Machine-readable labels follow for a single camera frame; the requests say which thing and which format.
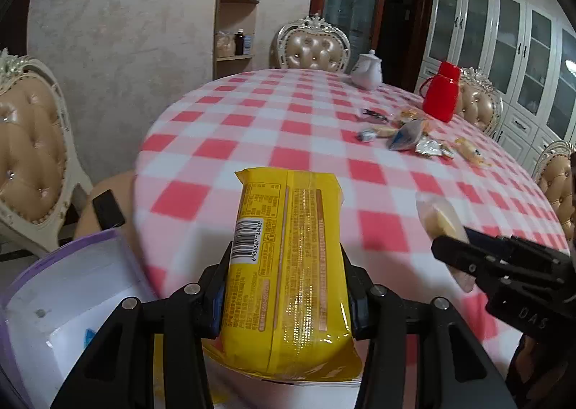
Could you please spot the white box purple rim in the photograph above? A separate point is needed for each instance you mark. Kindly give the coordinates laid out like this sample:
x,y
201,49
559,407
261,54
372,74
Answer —
x,y
67,301

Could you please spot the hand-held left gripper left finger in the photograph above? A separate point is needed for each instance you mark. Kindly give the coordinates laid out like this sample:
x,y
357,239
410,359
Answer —
x,y
217,310

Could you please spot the red thermos jug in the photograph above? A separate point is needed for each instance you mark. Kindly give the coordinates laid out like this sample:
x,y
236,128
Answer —
x,y
443,92

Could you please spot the person's right forearm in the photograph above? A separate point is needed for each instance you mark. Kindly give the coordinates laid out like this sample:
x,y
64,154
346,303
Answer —
x,y
544,377

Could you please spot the dark candy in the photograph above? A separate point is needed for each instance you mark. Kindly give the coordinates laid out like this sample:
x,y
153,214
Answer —
x,y
373,114

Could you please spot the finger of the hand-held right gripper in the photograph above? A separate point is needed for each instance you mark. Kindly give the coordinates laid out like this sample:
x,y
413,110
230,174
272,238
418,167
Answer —
x,y
490,242
463,256

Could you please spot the bag of yellow grains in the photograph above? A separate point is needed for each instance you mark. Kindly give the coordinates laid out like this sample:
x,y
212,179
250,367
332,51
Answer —
x,y
225,45

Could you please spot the red white checked tablecloth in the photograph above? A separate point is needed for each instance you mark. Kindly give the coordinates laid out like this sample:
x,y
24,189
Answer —
x,y
288,130

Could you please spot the brown bottle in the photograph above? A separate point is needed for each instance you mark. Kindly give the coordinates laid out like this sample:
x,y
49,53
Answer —
x,y
240,42

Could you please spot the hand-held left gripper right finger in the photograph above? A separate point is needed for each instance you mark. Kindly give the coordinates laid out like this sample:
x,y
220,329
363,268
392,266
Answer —
x,y
358,314

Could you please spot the wooden corner shelf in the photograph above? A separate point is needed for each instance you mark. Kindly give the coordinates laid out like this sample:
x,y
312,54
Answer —
x,y
243,59

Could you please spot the silver gold folded packet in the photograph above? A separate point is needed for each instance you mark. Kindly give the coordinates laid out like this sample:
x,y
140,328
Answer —
x,y
427,148

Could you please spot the small blue box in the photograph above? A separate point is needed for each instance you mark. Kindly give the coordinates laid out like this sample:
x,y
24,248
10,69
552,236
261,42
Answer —
x,y
249,44

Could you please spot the gold candy wrapper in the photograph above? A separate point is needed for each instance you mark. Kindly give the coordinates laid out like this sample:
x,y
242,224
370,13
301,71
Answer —
x,y
447,152

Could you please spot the white glass-door cabinet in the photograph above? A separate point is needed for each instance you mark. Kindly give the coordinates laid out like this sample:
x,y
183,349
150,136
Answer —
x,y
508,58

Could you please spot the white teapot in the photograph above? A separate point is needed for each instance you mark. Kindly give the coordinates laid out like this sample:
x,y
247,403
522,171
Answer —
x,y
366,71

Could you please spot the black phone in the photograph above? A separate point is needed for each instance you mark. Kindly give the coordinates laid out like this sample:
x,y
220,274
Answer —
x,y
108,209

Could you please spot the glass door brown frame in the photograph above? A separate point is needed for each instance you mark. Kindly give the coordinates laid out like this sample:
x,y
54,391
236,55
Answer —
x,y
360,9

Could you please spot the small blue silver candy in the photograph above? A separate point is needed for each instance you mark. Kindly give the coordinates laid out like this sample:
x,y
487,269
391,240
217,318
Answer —
x,y
366,135

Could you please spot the large yellow snack package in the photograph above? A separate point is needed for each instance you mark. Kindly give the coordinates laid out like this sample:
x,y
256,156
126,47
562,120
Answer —
x,y
288,256

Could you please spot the blue trimmed clear snack packet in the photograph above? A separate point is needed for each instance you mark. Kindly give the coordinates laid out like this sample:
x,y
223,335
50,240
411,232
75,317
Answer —
x,y
407,134

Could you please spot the cream tufted dining chair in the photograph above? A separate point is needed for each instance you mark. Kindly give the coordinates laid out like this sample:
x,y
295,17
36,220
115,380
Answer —
x,y
555,179
481,103
31,143
310,49

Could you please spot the small clear pastry packet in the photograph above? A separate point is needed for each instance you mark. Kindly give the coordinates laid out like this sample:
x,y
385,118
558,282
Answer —
x,y
472,152

